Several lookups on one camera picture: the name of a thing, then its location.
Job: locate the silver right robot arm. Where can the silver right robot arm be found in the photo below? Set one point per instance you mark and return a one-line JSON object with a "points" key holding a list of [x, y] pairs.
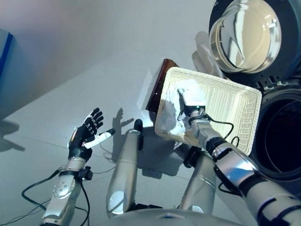
{"points": [[235, 164]]}

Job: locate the grey cabinet with black edge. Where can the grey cabinet with black edge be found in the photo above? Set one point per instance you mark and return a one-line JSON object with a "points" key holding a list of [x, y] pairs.
{"points": [[5, 54]]}

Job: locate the dark grey washing machine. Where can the dark grey washing machine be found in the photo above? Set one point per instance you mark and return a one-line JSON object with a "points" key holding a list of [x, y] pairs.
{"points": [[277, 131]]}

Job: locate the round glass washing machine door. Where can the round glass washing machine door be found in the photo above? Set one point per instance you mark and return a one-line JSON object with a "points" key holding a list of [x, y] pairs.
{"points": [[247, 35]]}

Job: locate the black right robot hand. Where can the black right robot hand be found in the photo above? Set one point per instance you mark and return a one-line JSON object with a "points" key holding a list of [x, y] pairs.
{"points": [[194, 97]]}

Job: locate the silver right robot leg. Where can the silver right robot leg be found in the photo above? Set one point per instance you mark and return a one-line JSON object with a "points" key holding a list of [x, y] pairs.
{"points": [[200, 183]]}

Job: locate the grey robot torso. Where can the grey robot torso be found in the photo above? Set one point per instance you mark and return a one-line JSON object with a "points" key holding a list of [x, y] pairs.
{"points": [[176, 219]]}

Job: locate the white garment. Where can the white garment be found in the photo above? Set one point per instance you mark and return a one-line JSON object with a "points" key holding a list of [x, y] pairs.
{"points": [[169, 113]]}

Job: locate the white wicker laundry basket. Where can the white wicker laundry basket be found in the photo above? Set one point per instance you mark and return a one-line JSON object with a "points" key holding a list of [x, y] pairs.
{"points": [[223, 99]]}

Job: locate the brown wooden stool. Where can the brown wooden stool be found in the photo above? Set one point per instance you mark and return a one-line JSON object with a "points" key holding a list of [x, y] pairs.
{"points": [[157, 89]]}

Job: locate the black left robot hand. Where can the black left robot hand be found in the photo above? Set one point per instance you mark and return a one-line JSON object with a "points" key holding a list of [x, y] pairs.
{"points": [[81, 139]]}

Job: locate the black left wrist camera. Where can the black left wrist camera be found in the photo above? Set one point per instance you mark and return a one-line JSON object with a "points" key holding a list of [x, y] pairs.
{"points": [[85, 173]]}

